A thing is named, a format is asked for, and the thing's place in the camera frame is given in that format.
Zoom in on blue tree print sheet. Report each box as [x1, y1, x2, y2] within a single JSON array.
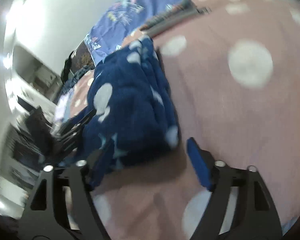
[[84, 0, 182, 64]]

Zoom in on black garment on headboard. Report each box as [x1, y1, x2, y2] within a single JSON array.
[[61, 50, 77, 84]]

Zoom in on dark teal fleece blanket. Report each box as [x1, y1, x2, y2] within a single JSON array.
[[62, 65, 95, 94]]

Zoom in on dark printed headboard cover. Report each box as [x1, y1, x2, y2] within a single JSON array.
[[72, 41, 95, 72]]

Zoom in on navy fleece star pajama top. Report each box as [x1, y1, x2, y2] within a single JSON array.
[[61, 35, 179, 171]]

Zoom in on pink polka dot duvet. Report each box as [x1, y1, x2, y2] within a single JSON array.
[[52, 0, 300, 240]]

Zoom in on lavender folded cloth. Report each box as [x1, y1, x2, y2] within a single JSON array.
[[53, 92, 70, 123]]

